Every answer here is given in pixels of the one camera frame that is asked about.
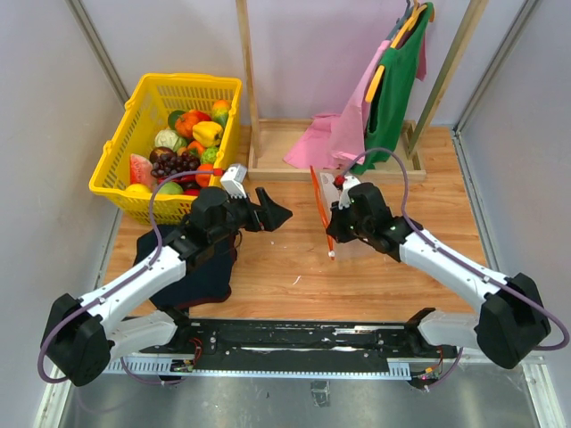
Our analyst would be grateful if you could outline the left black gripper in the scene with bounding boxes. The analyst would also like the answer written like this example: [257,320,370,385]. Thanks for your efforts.
[211,187,293,243]

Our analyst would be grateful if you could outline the clear zip top bag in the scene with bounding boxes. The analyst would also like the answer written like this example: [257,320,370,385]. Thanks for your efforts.
[310,167,357,262]

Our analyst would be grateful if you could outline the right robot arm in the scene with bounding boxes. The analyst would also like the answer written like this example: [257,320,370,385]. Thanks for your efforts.
[327,177,550,369]

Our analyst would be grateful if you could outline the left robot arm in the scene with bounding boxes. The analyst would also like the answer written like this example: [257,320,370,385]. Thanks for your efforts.
[37,187,293,387]

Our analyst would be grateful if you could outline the pink shirt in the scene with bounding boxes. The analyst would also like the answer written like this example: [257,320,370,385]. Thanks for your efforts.
[283,39,426,169]

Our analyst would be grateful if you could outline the green custard apple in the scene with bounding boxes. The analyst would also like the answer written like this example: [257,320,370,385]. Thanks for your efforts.
[201,146,219,164]

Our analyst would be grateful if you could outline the dark navy cloth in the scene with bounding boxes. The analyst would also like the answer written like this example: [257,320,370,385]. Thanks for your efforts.
[149,234,237,311]

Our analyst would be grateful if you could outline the red chili pepper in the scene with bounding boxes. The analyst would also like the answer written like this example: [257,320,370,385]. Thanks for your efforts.
[157,173,195,184]

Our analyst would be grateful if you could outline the purple grape bunch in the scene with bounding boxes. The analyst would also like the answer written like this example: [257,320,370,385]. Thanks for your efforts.
[152,152,201,179]

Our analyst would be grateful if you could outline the yellow bell pepper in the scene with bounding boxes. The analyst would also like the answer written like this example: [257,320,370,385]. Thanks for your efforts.
[193,121,224,148]

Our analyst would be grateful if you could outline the small orange fruit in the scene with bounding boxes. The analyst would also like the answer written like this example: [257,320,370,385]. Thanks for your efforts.
[186,140,206,158]

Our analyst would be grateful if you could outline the green shirt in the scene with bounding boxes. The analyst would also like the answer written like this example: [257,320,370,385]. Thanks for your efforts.
[352,2,434,175]

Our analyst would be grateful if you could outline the mango fruit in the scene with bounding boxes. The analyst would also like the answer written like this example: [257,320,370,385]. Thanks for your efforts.
[211,100,231,128]

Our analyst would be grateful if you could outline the orange pumpkin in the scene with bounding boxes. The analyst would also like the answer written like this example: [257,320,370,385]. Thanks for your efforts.
[175,111,200,139]

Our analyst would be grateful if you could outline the green white cabbage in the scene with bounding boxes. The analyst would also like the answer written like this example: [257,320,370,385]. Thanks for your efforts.
[154,129,187,152]

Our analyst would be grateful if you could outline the yellow lemon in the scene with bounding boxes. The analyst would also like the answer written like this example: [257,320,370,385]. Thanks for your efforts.
[125,184,152,193]

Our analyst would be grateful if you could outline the watermelon slice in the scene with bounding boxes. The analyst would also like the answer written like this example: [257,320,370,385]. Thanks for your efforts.
[129,153,156,189]

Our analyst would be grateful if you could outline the yellow clothes hanger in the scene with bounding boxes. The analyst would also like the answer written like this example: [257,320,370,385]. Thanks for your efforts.
[365,65,385,103]

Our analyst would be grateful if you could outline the yellow plastic basket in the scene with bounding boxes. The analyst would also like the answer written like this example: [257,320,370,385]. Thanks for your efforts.
[89,73,242,225]

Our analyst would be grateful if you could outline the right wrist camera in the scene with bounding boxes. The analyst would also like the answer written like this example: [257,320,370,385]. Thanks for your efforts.
[334,174,360,210]

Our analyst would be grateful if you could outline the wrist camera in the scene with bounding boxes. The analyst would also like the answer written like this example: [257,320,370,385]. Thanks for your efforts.
[213,163,248,199]
[334,174,360,210]

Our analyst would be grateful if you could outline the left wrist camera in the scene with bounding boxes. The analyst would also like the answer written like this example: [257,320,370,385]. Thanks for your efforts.
[213,163,248,199]

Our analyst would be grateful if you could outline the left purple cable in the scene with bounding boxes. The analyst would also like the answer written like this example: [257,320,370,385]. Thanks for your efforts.
[37,168,224,384]

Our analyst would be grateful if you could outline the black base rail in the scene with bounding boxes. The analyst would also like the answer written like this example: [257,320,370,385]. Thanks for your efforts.
[142,318,457,374]

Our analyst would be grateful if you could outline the left wooden rack post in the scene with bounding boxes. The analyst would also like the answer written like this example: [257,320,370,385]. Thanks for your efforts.
[236,0,261,159]

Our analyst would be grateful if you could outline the wooden rack post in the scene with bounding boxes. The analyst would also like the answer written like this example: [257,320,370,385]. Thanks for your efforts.
[236,0,261,159]
[406,0,488,159]

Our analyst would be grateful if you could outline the right wooden rack post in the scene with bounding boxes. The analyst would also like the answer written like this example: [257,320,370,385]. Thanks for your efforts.
[406,0,488,159]

